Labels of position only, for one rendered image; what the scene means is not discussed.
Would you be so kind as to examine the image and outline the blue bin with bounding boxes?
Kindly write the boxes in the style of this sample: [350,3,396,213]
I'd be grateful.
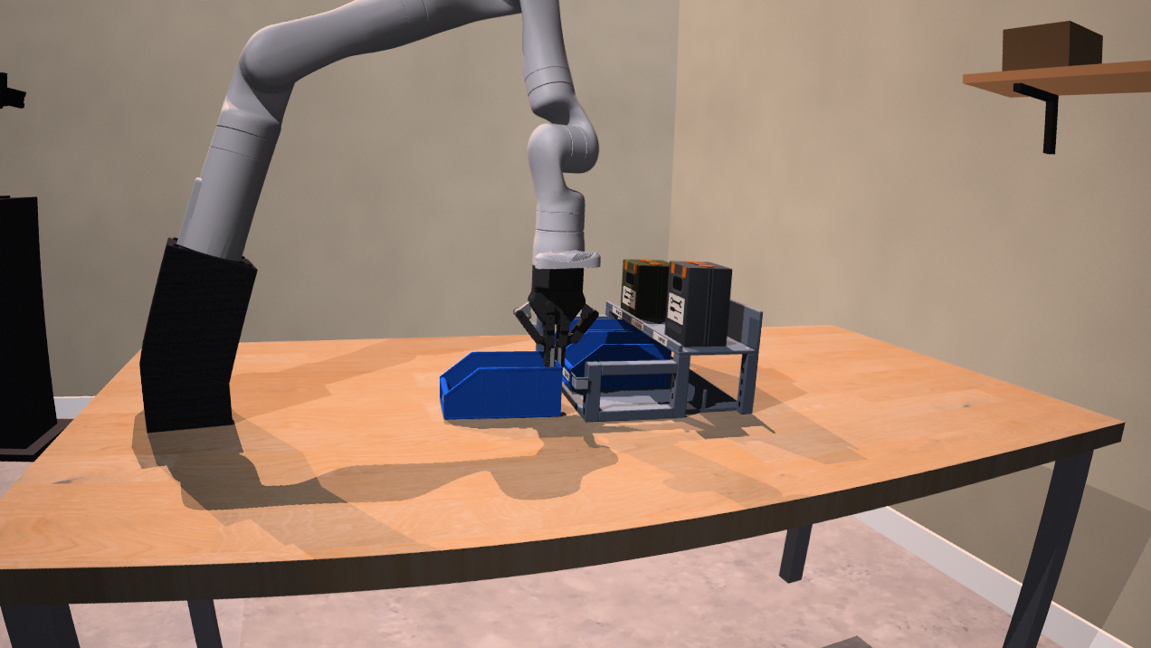
[440,351,563,420]
[562,331,671,390]
[567,319,639,333]

